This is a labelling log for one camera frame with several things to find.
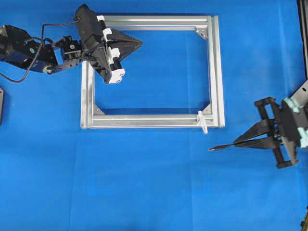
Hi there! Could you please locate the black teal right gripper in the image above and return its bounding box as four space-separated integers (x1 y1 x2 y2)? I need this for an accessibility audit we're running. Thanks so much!
234 97 308 168

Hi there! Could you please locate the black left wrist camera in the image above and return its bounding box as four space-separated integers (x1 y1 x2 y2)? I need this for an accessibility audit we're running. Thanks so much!
75 4 103 51

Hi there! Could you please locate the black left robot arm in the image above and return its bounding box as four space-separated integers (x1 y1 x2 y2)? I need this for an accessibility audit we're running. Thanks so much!
0 16 142 84

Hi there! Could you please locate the thin black wire with plug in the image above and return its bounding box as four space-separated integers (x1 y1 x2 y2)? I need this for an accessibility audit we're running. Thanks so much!
208 143 238 152

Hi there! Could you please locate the dark plate at left edge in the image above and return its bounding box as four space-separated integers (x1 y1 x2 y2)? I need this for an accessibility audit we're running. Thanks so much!
0 88 4 125

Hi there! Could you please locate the black vertical rail right edge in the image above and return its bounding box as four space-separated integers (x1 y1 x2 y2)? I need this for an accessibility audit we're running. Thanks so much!
296 0 308 78

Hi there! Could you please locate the black left camera cable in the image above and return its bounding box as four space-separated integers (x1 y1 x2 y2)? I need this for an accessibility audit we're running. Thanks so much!
0 20 79 84

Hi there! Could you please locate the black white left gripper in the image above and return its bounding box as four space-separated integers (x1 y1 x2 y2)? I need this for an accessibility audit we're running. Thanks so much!
83 16 142 84

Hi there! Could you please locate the silver aluminium extrusion frame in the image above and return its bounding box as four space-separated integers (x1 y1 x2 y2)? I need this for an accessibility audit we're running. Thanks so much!
80 15 225 133

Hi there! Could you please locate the grey metal base plate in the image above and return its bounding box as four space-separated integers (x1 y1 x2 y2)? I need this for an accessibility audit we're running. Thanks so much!
290 80 308 107

